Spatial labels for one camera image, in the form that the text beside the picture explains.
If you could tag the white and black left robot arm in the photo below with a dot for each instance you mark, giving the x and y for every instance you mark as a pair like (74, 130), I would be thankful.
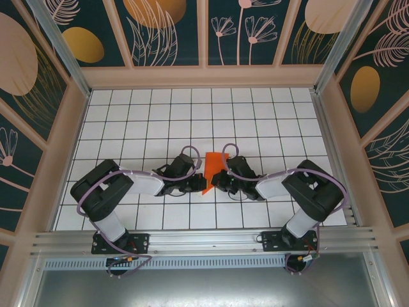
(102, 188)

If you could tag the aluminium side rail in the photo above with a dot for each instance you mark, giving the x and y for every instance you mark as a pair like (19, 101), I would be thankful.
(332, 153)

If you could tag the aluminium frame bar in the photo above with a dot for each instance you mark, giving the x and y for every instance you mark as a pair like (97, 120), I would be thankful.
(380, 281)
(30, 284)

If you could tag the orange square paper sheet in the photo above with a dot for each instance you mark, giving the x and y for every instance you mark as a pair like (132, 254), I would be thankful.
(214, 163)

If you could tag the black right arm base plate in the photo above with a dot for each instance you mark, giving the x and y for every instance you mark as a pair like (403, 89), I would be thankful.
(271, 240)

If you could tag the aluminium corner post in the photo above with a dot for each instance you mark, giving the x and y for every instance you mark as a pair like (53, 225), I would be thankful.
(338, 48)
(64, 54)

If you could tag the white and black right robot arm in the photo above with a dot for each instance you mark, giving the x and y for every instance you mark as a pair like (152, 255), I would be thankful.
(310, 192)

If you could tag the aluminium mounting rail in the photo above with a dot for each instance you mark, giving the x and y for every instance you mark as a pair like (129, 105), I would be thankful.
(204, 240)

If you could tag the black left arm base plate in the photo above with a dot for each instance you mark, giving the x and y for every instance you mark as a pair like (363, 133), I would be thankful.
(140, 241)

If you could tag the grey metal sheet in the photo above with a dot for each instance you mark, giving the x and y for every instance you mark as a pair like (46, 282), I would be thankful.
(204, 288)

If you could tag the yellow power connector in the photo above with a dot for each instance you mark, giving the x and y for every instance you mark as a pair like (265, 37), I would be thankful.
(301, 258)
(129, 258)

